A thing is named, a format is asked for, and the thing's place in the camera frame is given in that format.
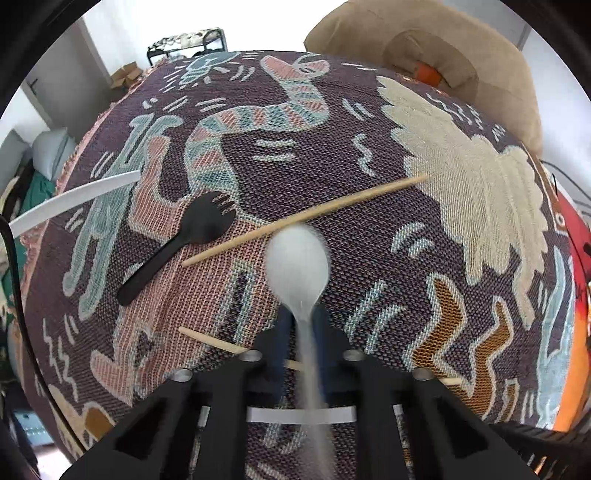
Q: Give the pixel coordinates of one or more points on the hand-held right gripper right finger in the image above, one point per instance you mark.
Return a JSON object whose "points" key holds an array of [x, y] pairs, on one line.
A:
{"points": [[369, 392]]}

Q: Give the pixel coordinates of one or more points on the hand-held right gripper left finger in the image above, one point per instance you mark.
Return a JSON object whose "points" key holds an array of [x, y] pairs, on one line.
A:
{"points": [[221, 392]]}

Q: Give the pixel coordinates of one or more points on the slim wooden chopstick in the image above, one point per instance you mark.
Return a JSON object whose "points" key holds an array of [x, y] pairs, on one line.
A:
{"points": [[304, 217], [207, 339]]}

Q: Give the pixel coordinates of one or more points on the white plastic spoon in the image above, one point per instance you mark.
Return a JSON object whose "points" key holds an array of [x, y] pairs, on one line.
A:
{"points": [[298, 263], [69, 198]]}

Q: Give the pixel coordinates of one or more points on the black plastic spork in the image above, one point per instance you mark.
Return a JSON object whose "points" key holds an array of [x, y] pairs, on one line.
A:
{"points": [[198, 226]]}

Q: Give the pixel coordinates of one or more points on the printed woven blanket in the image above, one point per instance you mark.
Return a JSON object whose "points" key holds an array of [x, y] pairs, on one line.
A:
{"points": [[415, 230]]}

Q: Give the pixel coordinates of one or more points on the orange cat print mat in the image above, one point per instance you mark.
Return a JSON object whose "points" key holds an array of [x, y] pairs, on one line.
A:
{"points": [[579, 277]]}

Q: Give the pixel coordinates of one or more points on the teal green cloth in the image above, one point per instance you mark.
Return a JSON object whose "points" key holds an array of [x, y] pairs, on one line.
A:
{"points": [[37, 198]]}

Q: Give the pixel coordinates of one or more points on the light grey pillow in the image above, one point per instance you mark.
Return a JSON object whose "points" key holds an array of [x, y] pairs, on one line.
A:
{"points": [[51, 147]]}

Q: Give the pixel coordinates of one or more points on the orange round object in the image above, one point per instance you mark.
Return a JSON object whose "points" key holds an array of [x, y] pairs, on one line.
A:
{"points": [[429, 74]]}

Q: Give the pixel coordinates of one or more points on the cardboard box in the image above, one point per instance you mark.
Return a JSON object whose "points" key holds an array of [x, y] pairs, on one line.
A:
{"points": [[124, 76]]}

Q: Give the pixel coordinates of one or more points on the black shoe rack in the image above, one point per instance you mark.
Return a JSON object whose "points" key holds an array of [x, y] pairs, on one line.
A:
{"points": [[189, 41]]}

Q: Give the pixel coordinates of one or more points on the beige upholstered chair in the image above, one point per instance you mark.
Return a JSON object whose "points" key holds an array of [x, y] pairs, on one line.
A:
{"points": [[485, 55]]}

